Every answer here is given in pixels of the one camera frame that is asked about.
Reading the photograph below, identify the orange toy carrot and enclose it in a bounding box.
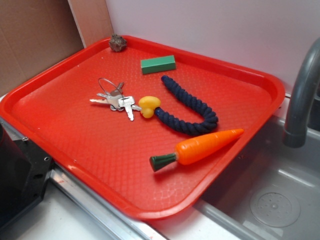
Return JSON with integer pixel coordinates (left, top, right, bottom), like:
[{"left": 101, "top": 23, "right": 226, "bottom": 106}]
[{"left": 149, "top": 128, "right": 245, "bottom": 172}]

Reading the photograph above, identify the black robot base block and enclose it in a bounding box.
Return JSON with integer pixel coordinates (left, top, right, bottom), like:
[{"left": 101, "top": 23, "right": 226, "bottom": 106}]
[{"left": 0, "top": 126, "right": 53, "bottom": 231}]

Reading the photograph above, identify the red plastic tray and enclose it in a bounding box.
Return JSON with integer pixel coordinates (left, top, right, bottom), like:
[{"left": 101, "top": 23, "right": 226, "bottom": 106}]
[{"left": 0, "top": 36, "right": 285, "bottom": 220}]

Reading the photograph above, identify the yellow rubber duck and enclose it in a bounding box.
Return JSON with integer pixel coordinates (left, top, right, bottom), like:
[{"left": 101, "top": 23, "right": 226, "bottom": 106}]
[{"left": 138, "top": 96, "right": 161, "bottom": 119}]

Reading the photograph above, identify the silver key bunch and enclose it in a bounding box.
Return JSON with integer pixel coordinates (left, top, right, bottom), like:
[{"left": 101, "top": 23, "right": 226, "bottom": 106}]
[{"left": 89, "top": 77, "right": 142, "bottom": 121}]

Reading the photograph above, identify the green rectangular block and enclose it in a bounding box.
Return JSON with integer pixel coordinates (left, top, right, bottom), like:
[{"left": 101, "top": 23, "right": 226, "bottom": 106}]
[{"left": 140, "top": 55, "right": 176, "bottom": 75}]

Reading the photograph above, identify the grey plastic sink basin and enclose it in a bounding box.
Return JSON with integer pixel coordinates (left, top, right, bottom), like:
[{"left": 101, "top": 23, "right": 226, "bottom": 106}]
[{"left": 195, "top": 116, "right": 320, "bottom": 240}]

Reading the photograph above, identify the grey sink faucet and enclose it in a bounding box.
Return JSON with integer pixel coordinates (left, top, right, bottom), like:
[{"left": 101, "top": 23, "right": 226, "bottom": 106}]
[{"left": 282, "top": 39, "right": 320, "bottom": 148}]

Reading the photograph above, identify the brown cardboard panel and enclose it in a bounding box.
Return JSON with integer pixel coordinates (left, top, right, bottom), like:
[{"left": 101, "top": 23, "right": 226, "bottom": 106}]
[{"left": 0, "top": 0, "right": 113, "bottom": 96}]

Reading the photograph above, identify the dark blue twisted rope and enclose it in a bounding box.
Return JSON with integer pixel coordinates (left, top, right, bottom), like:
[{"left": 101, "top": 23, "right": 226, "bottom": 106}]
[{"left": 154, "top": 75, "right": 219, "bottom": 137}]

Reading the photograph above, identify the aluminium rail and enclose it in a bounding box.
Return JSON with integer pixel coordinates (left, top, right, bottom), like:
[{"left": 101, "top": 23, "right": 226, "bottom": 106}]
[{"left": 0, "top": 117, "right": 166, "bottom": 240}]

